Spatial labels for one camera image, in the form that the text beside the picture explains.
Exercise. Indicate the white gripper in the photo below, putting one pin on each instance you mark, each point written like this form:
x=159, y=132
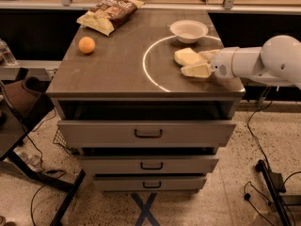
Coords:
x=222, y=64

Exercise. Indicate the yellow sponge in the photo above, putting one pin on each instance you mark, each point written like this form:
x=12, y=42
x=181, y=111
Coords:
x=187, y=56

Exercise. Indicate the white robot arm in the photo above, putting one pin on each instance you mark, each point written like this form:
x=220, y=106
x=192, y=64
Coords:
x=277, y=63

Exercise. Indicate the white bowl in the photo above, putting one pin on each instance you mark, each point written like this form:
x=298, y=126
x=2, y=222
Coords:
x=188, y=31

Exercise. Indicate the grey drawer cabinet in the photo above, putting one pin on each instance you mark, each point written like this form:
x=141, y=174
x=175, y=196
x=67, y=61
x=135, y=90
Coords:
x=132, y=76

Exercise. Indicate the brown chip bag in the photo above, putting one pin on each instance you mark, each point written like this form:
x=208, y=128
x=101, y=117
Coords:
x=108, y=15

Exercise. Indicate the orange fruit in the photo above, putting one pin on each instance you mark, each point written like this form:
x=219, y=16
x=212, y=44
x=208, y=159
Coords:
x=86, y=45

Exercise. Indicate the black floor stand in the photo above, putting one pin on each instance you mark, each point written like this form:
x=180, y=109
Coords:
x=277, y=190

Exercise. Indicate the clear plastic bottle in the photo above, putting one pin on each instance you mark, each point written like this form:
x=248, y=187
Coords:
x=6, y=54

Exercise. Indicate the middle drawer with handle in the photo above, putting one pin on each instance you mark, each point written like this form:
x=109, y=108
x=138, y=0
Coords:
x=166, y=164

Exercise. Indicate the drawer with handle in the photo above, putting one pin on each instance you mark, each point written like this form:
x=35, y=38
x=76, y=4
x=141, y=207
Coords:
x=166, y=164
x=150, y=183
x=146, y=134

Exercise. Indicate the top drawer with handle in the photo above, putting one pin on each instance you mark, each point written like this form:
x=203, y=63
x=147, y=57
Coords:
x=146, y=134

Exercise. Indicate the bottom drawer with handle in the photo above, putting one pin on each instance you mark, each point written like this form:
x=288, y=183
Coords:
x=150, y=183

